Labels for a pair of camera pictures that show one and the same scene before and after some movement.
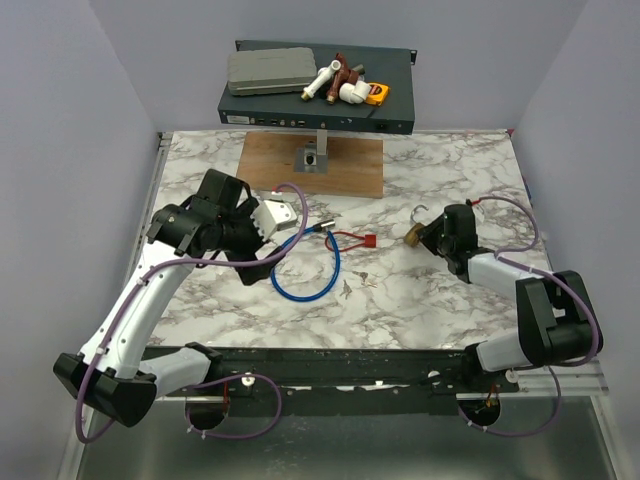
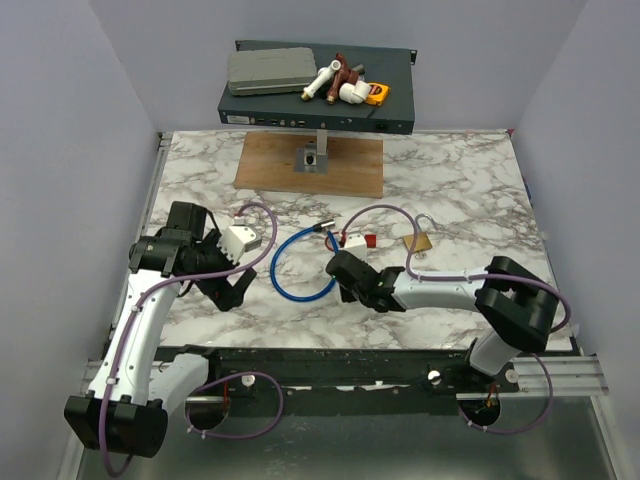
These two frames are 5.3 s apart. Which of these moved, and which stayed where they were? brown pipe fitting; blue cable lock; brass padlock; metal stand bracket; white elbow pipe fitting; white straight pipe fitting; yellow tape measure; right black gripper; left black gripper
Moved: left black gripper; brass padlock; right black gripper
Stayed: yellow tape measure; blue cable lock; brown pipe fitting; white elbow pipe fitting; white straight pipe fitting; metal stand bracket
